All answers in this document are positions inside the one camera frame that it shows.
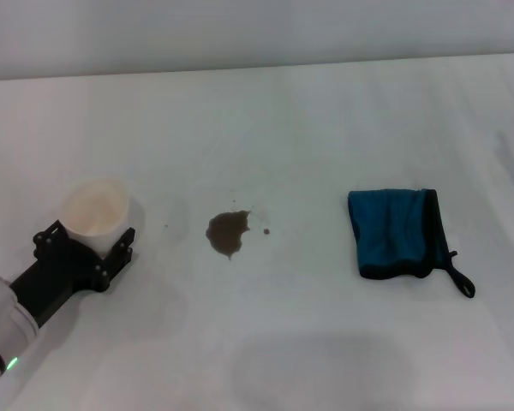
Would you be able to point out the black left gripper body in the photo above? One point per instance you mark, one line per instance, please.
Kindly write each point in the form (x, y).
(60, 274)

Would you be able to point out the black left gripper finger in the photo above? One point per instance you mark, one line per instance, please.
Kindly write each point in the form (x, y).
(117, 257)
(49, 240)

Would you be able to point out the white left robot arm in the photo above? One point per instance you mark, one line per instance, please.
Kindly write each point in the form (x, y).
(2, 325)

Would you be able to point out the dark brown liquid stain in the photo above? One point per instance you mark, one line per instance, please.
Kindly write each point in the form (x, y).
(226, 233)

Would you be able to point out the blue rag with black trim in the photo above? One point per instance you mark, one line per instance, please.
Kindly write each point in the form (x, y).
(390, 231)

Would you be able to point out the white paper cup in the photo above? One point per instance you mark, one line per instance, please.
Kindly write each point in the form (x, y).
(98, 214)

